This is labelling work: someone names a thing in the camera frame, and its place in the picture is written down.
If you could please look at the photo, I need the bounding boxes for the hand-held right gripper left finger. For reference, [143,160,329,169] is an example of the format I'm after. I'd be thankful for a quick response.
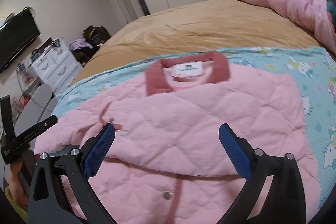
[28,122,116,224]

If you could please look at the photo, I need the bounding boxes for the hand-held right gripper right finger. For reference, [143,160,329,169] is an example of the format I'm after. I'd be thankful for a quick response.
[218,123,306,224]

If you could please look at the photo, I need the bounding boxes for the pink quilted blanket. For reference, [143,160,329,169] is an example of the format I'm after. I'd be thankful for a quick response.
[34,51,319,224]

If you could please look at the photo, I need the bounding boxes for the purple clothes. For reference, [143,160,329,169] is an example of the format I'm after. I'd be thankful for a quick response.
[69,39,91,52]

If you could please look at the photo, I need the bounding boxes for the person's left hand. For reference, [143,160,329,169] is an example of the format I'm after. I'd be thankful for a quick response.
[8,158,35,204]

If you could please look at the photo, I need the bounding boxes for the white drawer cabinet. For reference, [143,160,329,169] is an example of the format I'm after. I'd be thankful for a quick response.
[29,38,83,95]

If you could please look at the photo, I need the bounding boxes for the light blue cartoon printed blanket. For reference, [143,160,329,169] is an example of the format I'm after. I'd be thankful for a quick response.
[54,46,336,214]

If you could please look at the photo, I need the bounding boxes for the black television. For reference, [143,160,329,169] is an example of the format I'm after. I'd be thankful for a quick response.
[0,9,41,74]

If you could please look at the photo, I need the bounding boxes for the black bag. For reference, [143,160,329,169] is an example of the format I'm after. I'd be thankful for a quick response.
[83,25,112,46]

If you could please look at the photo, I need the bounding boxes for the orange-tan bed cover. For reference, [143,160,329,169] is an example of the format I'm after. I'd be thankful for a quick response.
[72,0,324,83]

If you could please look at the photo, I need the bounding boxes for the pink duvet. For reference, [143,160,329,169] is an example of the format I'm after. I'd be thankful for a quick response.
[232,0,336,54]

